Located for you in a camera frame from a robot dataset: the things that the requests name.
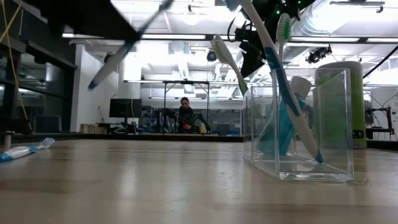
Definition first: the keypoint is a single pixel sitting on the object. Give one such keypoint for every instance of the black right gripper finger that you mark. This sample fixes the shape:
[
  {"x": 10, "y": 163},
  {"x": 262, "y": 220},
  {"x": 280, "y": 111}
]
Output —
[{"x": 252, "y": 59}]

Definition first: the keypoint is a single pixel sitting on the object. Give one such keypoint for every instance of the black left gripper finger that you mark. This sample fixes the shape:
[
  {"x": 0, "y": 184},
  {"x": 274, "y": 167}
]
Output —
[{"x": 118, "y": 21}]

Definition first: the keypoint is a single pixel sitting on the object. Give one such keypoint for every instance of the green white toothbrush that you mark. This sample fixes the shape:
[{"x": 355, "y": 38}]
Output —
[
  {"x": 284, "y": 31},
  {"x": 225, "y": 56}
]

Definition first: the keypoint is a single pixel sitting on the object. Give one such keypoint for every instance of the blue white toothbrush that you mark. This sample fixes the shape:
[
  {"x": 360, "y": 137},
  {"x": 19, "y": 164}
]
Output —
[
  {"x": 109, "y": 67},
  {"x": 18, "y": 151},
  {"x": 289, "y": 99}
]

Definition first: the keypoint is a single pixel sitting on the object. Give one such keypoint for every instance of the clear acrylic organizer box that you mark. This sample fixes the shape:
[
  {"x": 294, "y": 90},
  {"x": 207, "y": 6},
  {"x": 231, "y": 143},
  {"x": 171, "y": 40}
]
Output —
[{"x": 311, "y": 177}]

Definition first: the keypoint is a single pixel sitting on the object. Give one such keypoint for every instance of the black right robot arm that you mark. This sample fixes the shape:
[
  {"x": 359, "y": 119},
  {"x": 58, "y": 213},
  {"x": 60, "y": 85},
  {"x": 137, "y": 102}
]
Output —
[{"x": 273, "y": 6}]

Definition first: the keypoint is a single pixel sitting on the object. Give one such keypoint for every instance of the long ceiling light strip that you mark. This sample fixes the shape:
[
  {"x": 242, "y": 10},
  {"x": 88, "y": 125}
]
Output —
[
  {"x": 174, "y": 36},
  {"x": 323, "y": 39},
  {"x": 84, "y": 35}
]

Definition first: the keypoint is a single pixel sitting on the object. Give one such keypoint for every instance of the round white ceiling lamp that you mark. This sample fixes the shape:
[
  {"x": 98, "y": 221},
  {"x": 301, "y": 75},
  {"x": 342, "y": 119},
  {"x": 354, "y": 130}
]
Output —
[{"x": 191, "y": 17}]

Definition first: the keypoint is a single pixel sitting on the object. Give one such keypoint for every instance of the black ceiling spotlight cluster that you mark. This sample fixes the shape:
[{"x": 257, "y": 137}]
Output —
[{"x": 318, "y": 54}]

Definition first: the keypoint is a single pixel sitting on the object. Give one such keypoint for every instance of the black computer monitor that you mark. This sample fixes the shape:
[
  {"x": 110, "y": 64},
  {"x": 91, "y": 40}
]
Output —
[{"x": 124, "y": 108}]

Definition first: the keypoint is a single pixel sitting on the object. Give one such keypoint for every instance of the person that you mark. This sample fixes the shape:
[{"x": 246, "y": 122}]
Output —
[{"x": 186, "y": 118}]

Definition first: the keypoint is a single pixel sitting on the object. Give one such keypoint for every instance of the wooden crate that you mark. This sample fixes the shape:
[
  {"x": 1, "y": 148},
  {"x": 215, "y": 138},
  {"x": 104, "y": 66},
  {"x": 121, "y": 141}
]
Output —
[{"x": 93, "y": 128}]

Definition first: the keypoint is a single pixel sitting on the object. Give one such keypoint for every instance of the green disinfecting wipes canister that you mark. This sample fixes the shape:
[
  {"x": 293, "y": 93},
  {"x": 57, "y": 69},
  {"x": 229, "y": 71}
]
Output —
[{"x": 359, "y": 109}]

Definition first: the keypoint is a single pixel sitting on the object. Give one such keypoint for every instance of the black metal stand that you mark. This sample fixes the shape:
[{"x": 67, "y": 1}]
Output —
[{"x": 381, "y": 123}]

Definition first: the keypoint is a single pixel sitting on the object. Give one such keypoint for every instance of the white short post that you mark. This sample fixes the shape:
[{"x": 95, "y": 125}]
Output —
[{"x": 8, "y": 140}]

